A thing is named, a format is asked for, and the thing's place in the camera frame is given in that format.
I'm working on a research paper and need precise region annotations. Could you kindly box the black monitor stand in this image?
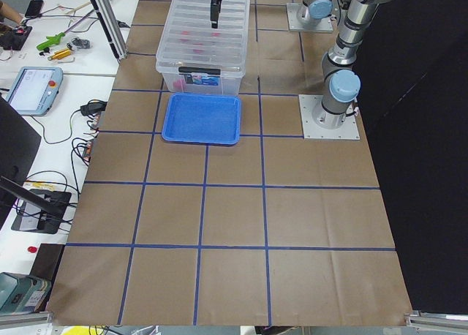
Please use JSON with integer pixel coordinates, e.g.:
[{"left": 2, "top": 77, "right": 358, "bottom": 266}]
[{"left": 1, "top": 176, "right": 72, "bottom": 234}]

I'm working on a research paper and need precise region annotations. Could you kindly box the teach pendant tablet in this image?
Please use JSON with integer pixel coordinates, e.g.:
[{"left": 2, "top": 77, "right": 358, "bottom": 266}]
[{"left": 6, "top": 67, "right": 64, "bottom": 116}]

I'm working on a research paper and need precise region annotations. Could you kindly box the black power adapter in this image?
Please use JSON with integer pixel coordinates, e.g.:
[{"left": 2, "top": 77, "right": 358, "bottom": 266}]
[{"left": 80, "top": 100, "right": 107, "bottom": 116}]

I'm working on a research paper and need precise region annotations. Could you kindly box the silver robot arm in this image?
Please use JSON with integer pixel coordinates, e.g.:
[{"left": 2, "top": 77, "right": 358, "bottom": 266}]
[
  {"left": 210, "top": 0, "right": 333, "bottom": 32},
  {"left": 303, "top": 0, "right": 392, "bottom": 129}
]

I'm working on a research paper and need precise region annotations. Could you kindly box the clear plastic storage box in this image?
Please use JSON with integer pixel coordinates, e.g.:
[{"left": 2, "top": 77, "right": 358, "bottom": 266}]
[{"left": 155, "top": 0, "right": 252, "bottom": 96}]

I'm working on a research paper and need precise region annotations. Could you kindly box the clear ribbed box lid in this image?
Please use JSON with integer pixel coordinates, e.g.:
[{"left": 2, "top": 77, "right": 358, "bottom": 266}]
[{"left": 156, "top": 0, "right": 250, "bottom": 72}]

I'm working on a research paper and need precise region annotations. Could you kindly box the black smartphone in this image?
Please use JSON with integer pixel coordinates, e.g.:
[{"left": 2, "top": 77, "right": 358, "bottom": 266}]
[{"left": 25, "top": 0, "right": 44, "bottom": 18}]

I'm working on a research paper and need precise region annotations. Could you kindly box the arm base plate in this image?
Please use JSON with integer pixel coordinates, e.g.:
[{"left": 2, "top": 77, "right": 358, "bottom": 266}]
[
  {"left": 298, "top": 94, "right": 360, "bottom": 140},
  {"left": 287, "top": 0, "right": 333, "bottom": 33}
]

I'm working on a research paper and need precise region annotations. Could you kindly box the blue plastic tray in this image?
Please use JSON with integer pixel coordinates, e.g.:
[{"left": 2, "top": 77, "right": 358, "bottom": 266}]
[{"left": 162, "top": 93, "right": 241, "bottom": 146}]

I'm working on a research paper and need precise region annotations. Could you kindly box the aluminium frame post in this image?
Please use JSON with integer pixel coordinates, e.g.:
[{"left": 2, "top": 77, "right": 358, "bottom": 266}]
[{"left": 89, "top": 0, "right": 128, "bottom": 61}]

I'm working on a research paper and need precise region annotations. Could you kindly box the black box latch handle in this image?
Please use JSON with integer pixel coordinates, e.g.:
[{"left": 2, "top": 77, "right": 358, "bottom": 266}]
[{"left": 178, "top": 66, "right": 221, "bottom": 75}]

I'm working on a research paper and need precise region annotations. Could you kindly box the green handled tool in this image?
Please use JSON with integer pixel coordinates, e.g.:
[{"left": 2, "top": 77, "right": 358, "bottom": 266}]
[{"left": 36, "top": 32, "right": 65, "bottom": 51}]

